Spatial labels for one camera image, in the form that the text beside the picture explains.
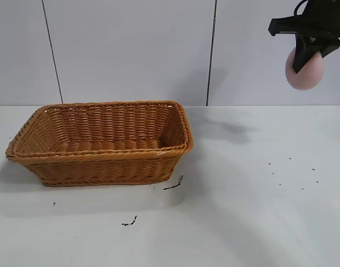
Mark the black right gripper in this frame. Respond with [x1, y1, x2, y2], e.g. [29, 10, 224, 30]
[268, 0, 340, 74]

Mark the pale pink peach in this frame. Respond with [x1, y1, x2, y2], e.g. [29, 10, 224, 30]
[285, 47, 324, 92]

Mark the brown woven wicker basket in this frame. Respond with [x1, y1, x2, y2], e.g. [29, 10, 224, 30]
[5, 100, 194, 187]

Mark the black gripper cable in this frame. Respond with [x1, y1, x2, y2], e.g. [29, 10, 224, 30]
[293, 0, 308, 16]

